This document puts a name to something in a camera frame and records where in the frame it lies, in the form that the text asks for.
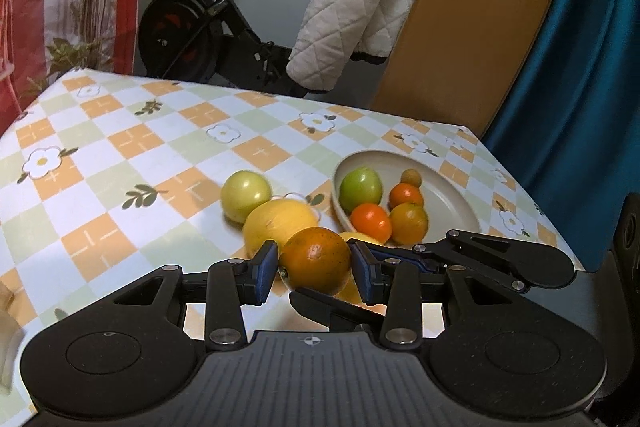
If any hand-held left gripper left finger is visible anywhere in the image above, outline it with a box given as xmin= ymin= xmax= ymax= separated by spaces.
xmin=115 ymin=241 xmax=280 ymax=352

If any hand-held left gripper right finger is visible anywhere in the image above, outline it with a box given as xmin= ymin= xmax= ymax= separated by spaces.
xmin=350 ymin=242 xmax=507 ymax=352

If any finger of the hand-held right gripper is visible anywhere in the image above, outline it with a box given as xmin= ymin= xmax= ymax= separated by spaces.
xmin=372 ymin=229 xmax=575 ymax=293
xmin=289 ymin=286 xmax=388 ymax=334

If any yellow lemon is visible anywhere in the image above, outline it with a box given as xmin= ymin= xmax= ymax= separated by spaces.
xmin=337 ymin=231 xmax=386 ymax=307
xmin=242 ymin=199 xmax=321 ymax=260

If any large orange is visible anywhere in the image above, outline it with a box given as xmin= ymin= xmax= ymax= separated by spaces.
xmin=278 ymin=227 xmax=352 ymax=295

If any small orange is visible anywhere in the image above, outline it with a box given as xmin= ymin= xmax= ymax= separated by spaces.
xmin=388 ymin=183 xmax=425 ymax=208
xmin=349 ymin=203 xmax=393 ymax=243

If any greenish orange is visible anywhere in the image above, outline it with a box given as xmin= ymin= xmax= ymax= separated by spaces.
xmin=389 ymin=202 xmax=430 ymax=245

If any pale green round fruit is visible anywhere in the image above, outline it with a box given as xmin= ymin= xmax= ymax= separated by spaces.
xmin=221 ymin=170 xmax=272 ymax=224

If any beige oval plate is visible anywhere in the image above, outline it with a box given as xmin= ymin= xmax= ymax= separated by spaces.
xmin=331 ymin=149 xmax=482 ymax=248

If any bright green round fruit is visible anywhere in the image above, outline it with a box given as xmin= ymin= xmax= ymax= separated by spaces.
xmin=339 ymin=167 xmax=385 ymax=214

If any teal curtain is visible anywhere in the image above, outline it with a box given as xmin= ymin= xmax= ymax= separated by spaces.
xmin=480 ymin=0 xmax=640 ymax=273

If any checkered floral tablecloth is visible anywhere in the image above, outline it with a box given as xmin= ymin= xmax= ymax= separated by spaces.
xmin=0 ymin=69 xmax=583 ymax=408

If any brown wooden board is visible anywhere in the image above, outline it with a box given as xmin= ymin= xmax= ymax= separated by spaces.
xmin=372 ymin=0 xmax=581 ymax=138

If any black exercise bike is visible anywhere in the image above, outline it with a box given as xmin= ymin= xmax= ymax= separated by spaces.
xmin=137 ymin=0 xmax=311 ymax=100

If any white quilted jacket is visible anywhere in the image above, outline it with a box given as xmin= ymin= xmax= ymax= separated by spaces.
xmin=286 ymin=0 xmax=433 ymax=95

